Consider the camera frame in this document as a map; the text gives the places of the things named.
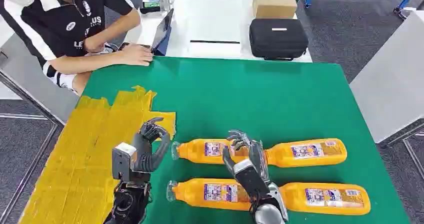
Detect person's right hand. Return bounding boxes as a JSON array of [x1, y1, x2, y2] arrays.
[[119, 43, 155, 67]]

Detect grey side table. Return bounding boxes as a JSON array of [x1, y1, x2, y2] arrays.
[[349, 9, 424, 145]]

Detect grey desk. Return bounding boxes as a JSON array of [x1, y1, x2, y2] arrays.
[[0, 32, 81, 126]]

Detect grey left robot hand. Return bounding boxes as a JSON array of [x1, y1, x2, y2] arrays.
[[131, 117, 172, 174]]

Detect green table mat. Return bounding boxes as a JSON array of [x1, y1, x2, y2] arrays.
[[74, 56, 412, 224]]

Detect brown cardboard box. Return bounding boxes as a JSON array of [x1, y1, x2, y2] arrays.
[[252, 0, 298, 20]]

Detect orange drink bottle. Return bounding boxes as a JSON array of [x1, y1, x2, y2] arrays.
[[170, 138, 250, 166], [166, 178, 253, 212], [264, 137, 348, 169], [279, 182, 372, 216]]

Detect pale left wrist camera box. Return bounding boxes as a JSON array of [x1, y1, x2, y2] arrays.
[[111, 141, 138, 181]]

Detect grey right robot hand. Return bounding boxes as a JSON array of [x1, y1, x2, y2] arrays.
[[222, 129, 271, 184]]

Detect black carrying case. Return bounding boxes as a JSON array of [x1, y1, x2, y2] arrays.
[[248, 17, 310, 62]]

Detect thin black strip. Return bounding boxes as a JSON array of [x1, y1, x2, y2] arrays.
[[189, 39, 241, 45]]

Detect white table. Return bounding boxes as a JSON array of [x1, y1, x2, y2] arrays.
[[123, 0, 313, 64]]

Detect person's left hand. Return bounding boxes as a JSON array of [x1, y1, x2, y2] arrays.
[[83, 36, 108, 54]]

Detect dark tablet with blue cover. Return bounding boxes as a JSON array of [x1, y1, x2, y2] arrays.
[[150, 8, 175, 57]]

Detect black device with green label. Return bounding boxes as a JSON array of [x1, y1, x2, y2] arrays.
[[139, 0, 162, 15]]

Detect yellow sheet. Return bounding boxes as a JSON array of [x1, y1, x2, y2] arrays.
[[18, 85, 177, 224]]

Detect person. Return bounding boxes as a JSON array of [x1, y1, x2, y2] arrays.
[[0, 0, 155, 97]]

